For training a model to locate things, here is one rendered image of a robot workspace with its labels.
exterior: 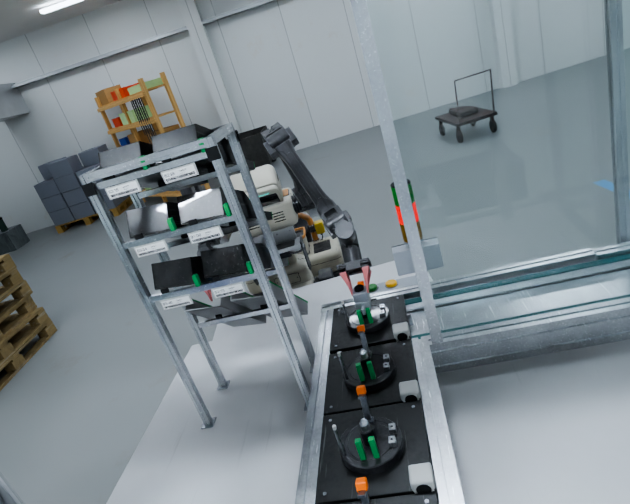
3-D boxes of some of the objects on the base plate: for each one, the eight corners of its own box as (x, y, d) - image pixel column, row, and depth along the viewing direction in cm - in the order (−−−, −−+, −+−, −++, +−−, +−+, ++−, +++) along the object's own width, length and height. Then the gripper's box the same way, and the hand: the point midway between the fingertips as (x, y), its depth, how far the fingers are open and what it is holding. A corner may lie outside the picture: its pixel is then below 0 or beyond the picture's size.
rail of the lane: (329, 328, 171) (320, 302, 167) (591, 274, 154) (588, 244, 150) (328, 336, 166) (319, 310, 162) (598, 282, 149) (596, 252, 145)
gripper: (367, 246, 150) (378, 292, 145) (336, 254, 152) (346, 300, 147) (364, 239, 144) (375, 288, 139) (332, 248, 146) (342, 296, 141)
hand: (360, 292), depth 143 cm, fingers closed on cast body, 4 cm apart
